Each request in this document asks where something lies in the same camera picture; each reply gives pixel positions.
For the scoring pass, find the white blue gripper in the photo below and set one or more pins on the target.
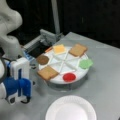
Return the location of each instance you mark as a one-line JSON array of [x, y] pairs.
[[15, 85]]

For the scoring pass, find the brown meat patty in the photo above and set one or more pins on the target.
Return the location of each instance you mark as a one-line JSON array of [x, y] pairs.
[[42, 59]]

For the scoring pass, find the red tomato slice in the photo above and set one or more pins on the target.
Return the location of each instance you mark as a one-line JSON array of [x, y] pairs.
[[69, 77]]

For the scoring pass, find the white round divided tray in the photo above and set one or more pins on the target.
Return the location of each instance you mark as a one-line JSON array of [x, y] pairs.
[[65, 63]]

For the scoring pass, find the yellow cheese slice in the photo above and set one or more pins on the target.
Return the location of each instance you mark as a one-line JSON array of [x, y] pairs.
[[58, 49]]

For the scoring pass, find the white paper plate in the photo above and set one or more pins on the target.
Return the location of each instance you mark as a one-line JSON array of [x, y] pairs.
[[71, 108]]

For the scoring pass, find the grey metal frame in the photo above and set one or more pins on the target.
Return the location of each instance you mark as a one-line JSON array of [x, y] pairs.
[[46, 37]]

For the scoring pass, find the toast bread slice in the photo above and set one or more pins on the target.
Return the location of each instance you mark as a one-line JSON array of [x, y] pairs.
[[47, 73], [77, 50]]

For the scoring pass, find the green lettuce piece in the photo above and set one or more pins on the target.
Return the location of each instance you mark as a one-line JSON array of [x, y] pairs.
[[85, 64]]

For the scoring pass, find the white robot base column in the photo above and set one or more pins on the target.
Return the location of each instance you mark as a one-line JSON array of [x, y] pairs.
[[10, 20]]

